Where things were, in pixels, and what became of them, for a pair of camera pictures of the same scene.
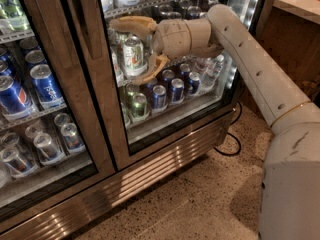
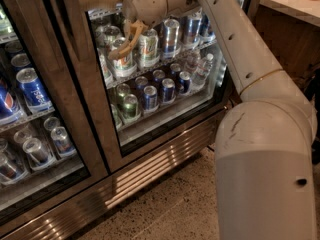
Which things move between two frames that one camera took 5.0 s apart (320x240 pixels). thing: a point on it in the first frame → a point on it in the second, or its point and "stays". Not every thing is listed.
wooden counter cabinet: (288, 27) stays
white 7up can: (134, 56) → (124, 62)
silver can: (45, 146) → (35, 152)
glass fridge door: (53, 139) stays
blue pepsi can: (48, 92) → (34, 92)
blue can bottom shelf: (159, 97) → (150, 98)
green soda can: (139, 105) → (130, 106)
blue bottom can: (177, 86) → (168, 87)
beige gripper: (170, 39) → (145, 2)
